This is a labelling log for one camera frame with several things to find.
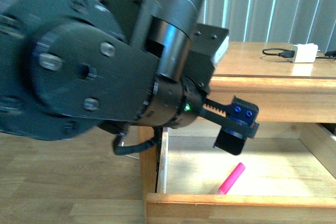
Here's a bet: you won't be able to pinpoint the black gripper finger blue screws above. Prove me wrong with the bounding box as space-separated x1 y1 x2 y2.
200 97 259 155

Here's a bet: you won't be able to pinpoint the wooden nightstand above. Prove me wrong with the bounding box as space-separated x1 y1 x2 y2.
140 42 335 223

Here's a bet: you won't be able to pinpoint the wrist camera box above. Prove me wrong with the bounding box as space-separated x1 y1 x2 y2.
183 24 229 93

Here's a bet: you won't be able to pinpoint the grey pleated curtain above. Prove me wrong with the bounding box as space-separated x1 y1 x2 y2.
78 0 336 53

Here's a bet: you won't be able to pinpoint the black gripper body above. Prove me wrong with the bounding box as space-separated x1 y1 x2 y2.
136 76 205 128

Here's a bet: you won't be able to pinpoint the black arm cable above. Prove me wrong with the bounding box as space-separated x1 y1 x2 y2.
112 126 162 156

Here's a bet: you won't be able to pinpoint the pink highlighter marker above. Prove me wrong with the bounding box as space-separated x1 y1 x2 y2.
217 163 246 195

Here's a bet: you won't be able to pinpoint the wooden drawer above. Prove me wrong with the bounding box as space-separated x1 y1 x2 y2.
145 121 335 223

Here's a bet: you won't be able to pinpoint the white power adapter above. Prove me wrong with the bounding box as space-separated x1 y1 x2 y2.
289 43 318 63

